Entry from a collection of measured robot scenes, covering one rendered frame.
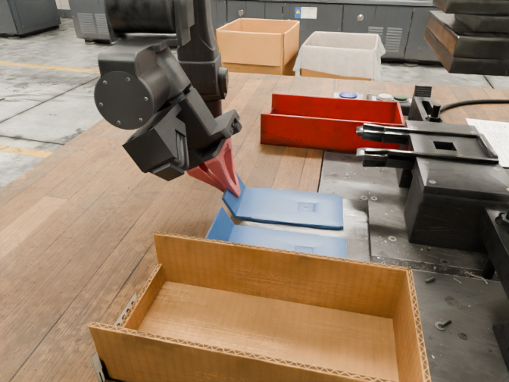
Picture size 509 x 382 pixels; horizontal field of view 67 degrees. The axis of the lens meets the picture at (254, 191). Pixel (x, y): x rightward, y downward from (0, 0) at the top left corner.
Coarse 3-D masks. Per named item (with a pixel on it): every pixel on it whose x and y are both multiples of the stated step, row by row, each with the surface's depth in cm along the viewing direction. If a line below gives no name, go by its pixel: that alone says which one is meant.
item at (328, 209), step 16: (224, 192) 50; (256, 192) 54; (272, 192) 54; (288, 192) 54; (240, 208) 51; (256, 208) 51; (272, 208) 51; (288, 208) 51; (320, 208) 51; (336, 208) 51; (336, 224) 48
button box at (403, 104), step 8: (368, 96) 87; (376, 96) 86; (392, 96) 86; (408, 96) 86; (400, 104) 82; (408, 104) 82; (448, 104) 88; (456, 104) 89; (464, 104) 90; (408, 112) 82
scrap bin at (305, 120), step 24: (288, 96) 79; (312, 96) 78; (264, 120) 70; (288, 120) 69; (312, 120) 68; (336, 120) 67; (360, 120) 78; (384, 120) 77; (288, 144) 71; (312, 144) 70; (336, 144) 69; (360, 144) 68; (384, 144) 68
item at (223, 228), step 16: (224, 224) 46; (224, 240) 45; (240, 240) 45; (256, 240) 45; (272, 240) 45; (288, 240) 45; (304, 240) 45; (320, 240) 45; (336, 240) 45; (336, 256) 43
